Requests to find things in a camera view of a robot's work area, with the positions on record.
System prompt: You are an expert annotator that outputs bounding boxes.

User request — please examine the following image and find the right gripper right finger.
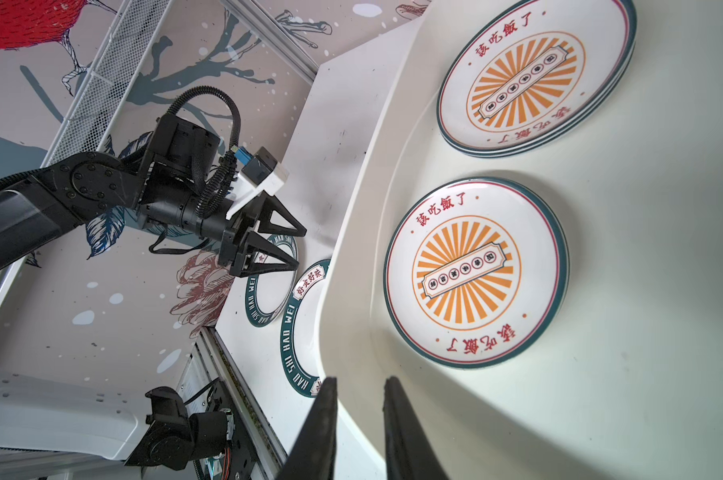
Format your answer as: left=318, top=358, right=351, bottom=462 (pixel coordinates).
left=383, top=376, right=447, bottom=480

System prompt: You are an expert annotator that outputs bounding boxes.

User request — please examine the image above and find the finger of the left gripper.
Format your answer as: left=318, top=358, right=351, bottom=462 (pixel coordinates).
left=257, top=193, right=307, bottom=237
left=240, top=232, right=299, bottom=277

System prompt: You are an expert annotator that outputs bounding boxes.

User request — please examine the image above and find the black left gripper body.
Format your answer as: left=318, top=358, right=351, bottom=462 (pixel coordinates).
left=217, top=193, right=268, bottom=278

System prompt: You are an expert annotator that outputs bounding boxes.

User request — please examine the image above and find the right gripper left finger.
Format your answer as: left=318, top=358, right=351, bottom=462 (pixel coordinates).
left=277, top=377, right=338, bottom=480

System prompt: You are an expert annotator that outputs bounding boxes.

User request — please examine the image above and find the green ring plate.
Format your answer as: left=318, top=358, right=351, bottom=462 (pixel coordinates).
left=279, top=259, right=330, bottom=398
left=244, top=235, right=299, bottom=328

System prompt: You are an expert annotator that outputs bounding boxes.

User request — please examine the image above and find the orange sunburst plate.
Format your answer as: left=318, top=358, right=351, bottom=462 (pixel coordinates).
left=437, top=1, right=637, bottom=158
left=383, top=177, right=571, bottom=369

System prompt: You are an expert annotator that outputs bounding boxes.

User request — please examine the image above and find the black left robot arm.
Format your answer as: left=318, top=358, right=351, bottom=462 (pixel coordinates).
left=0, top=113, right=306, bottom=278

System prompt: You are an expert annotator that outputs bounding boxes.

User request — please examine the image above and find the white plastic bin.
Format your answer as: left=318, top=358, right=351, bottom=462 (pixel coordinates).
left=317, top=1, right=723, bottom=479

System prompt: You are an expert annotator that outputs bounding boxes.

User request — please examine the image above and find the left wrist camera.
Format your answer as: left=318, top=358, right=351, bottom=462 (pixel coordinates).
left=225, top=146, right=288, bottom=220

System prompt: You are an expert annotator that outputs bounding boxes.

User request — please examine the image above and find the black corrugated cable left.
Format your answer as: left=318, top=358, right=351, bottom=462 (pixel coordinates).
left=165, top=85, right=243, bottom=218

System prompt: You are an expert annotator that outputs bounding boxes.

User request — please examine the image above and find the white mesh wall shelf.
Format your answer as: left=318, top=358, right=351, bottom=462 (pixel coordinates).
left=42, top=0, right=173, bottom=167

